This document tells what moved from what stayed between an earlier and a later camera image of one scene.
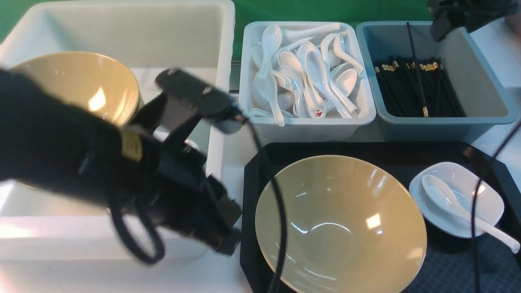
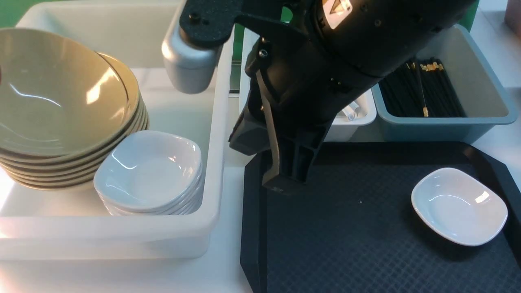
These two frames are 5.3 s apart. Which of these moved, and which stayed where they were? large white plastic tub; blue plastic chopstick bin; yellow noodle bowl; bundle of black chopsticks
Moved: large white plastic tub; yellow noodle bowl
Stayed: blue plastic chopstick bin; bundle of black chopsticks
